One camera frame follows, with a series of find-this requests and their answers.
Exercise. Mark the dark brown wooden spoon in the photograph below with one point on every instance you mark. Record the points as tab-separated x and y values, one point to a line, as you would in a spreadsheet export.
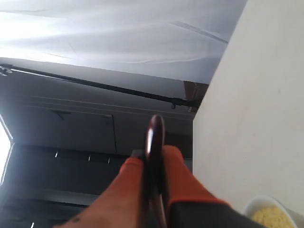
154	168

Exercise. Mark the black orange right gripper right finger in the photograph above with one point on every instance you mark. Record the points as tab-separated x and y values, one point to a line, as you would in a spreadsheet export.
189	204

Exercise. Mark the white ceramic bowl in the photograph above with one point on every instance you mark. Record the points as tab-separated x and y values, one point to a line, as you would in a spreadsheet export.
264	201

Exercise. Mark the black orange right gripper left finger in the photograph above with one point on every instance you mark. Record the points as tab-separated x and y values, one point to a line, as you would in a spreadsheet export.
122	205

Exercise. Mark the grey fabric backdrop curtain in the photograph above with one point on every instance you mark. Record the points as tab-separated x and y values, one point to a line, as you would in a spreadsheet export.
175	39

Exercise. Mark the black metal rod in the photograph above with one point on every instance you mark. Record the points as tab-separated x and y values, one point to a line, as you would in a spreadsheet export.
6	69

